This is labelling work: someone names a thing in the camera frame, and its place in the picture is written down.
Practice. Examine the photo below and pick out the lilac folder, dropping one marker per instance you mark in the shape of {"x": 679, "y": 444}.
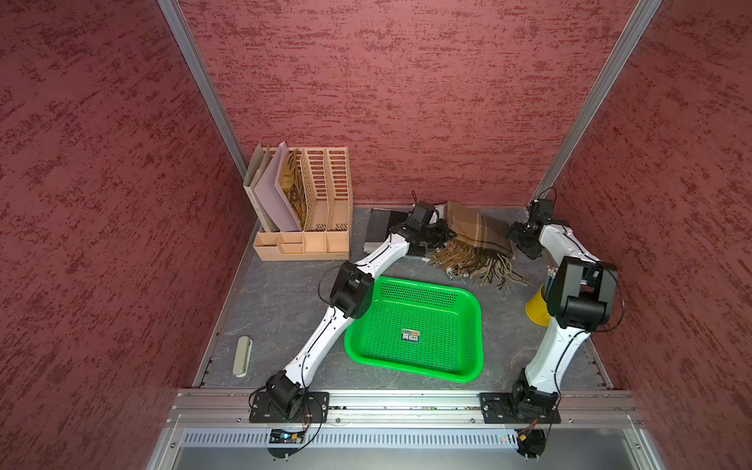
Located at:
{"x": 276, "y": 211}

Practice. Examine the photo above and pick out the beige wooden file organizer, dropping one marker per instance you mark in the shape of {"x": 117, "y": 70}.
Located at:
{"x": 329, "y": 195}

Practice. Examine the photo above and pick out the yellow pencil cup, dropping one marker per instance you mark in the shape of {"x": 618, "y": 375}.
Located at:
{"x": 537, "y": 310}

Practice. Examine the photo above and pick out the small label sticker in basket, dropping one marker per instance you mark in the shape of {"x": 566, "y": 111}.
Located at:
{"x": 411, "y": 336}

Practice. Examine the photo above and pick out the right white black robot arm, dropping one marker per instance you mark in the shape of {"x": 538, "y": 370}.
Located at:
{"x": 579, "y": 297}

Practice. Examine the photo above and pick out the grey black checked scarf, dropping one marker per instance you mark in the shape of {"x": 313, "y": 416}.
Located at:
{"x": 379, "y": 227}

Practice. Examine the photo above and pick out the brown patterned book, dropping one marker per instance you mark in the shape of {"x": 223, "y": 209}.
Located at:
{"x": 292, "y": 185}

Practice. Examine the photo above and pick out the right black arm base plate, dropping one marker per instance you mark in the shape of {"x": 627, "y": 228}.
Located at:
{"x": 506, "y": 408}

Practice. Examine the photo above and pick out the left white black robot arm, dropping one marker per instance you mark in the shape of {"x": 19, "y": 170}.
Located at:
{"x": 350, "y": 298}

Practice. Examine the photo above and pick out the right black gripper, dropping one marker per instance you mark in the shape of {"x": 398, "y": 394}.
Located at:
{"x": 514, "y": 233}

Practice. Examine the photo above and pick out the brown plaid fringed scarf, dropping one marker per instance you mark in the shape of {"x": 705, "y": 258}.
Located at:
{"x": 480, "y": 251}

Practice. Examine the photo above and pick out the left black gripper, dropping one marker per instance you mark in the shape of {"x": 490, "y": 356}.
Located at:
{"x": 446, "y": 232}

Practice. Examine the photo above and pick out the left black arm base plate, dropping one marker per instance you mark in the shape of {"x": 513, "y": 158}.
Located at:
{"x": 305, "y": 408}

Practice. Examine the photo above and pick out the beige oblong handle piece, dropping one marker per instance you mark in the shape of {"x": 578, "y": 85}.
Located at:
{"x": 241, "y": 360}

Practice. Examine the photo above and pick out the aluminium front rail frame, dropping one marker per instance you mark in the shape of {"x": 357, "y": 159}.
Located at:
{"x": 586, "y": 425}

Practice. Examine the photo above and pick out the green plastic basket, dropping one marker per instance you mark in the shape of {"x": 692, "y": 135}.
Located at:
{"x": 449, "y": 321}

